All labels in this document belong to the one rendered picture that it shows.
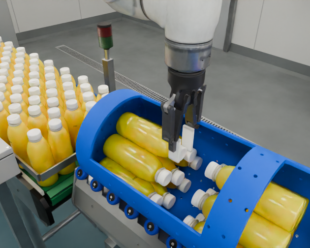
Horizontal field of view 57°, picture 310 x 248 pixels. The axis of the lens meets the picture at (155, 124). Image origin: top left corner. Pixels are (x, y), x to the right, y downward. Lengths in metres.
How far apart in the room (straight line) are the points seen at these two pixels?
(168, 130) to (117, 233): 0.42
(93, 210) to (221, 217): 0.51
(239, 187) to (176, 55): 0.27
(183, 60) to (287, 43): 3.66
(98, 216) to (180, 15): 0.67
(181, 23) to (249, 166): 0.29
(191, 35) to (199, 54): 0.04
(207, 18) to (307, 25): 3.54
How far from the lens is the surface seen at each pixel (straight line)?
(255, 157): 0.61
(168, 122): 0.59
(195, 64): 0.54
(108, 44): 1.32
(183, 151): 0.71
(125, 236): 0.90
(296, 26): 4.08
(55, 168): 0.98
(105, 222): 0.94
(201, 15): 0.50
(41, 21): 5.44
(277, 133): 2.91
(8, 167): 0.93
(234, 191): 0.56
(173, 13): 0.51
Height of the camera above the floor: 1.62
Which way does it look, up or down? 35 degrees down
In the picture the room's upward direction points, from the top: straight up
